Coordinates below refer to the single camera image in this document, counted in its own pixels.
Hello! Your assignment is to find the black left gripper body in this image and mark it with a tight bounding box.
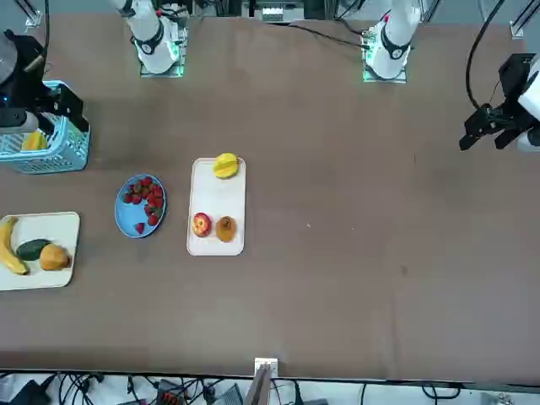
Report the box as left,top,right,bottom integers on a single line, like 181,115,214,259
489,53,537,112

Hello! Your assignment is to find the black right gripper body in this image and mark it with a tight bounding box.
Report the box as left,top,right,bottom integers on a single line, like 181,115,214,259
3,31,59,114

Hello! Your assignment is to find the yellow starfruit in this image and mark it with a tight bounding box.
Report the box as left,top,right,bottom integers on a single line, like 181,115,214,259
211,152,242,181
20,131,48,152

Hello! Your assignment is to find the light blue plastic basket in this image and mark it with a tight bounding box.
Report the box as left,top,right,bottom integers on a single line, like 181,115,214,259
0,79,92,175

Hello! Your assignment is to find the cream rectangular tray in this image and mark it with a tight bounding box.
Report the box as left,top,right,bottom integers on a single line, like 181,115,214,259
186,157,247,257
0,211,81,292

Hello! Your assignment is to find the blue round plate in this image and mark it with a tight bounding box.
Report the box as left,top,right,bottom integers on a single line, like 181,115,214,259
114,173,168,240

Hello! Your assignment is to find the dark green avocado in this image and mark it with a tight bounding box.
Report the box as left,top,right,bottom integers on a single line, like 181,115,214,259
15,238,52,262

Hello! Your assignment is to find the yellow banana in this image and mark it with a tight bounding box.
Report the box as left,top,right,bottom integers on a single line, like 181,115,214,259
0,216,30,277

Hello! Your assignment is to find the orange pear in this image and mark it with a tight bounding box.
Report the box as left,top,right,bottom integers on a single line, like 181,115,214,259
39,244,72,272

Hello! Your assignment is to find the red apple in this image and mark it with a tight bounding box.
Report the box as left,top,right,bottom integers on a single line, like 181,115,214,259
192,212,213,239

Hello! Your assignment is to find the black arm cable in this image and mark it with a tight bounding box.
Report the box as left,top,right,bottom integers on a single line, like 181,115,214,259
465,0,507,111
40,0,52,60

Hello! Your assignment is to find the aluminium camera post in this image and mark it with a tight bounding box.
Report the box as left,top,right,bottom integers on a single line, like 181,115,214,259
243,357,280,405

